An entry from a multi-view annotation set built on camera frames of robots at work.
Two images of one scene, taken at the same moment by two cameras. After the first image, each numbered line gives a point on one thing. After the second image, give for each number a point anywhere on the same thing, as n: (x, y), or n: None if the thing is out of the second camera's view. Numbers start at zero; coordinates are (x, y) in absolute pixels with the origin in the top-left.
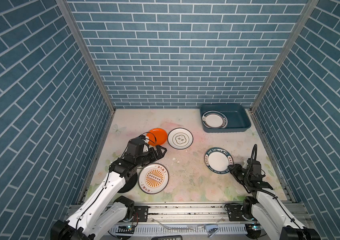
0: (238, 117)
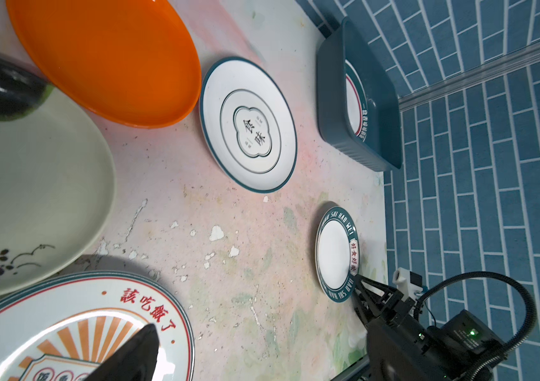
0: (383, 147)
